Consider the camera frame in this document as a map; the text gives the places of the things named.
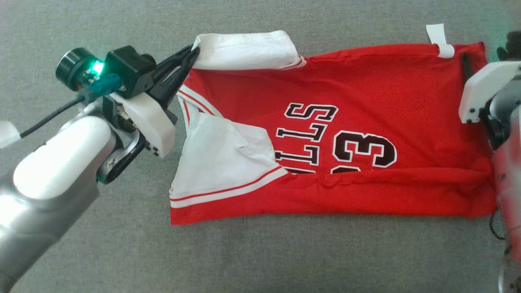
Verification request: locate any grey fabric sofa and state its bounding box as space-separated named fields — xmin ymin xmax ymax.
xmin=0 ymin=0 xmax=521 ymax=293

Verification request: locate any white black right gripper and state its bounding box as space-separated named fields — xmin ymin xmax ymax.
xmin=459 ymin=53 xmax=521 ymax=151

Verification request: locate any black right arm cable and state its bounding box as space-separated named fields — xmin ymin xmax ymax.
xmin=489 ymin=210 xmax=506 ymax=241

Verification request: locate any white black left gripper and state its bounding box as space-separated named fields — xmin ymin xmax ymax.
xmin=97 ymin=44 xmax=201 ymax=184

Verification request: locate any white cable clip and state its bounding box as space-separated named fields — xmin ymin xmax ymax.
xmin=0 ymin=121 xmax=21 ymax=149

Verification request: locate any red white basketball jersey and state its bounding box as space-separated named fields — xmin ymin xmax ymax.
xmin=169 ymin=24 xmax=498 ymax=225

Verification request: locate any blue left camera connector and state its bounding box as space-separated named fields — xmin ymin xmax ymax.
xmin=83 ymin=73 xmax=123 ymax=103

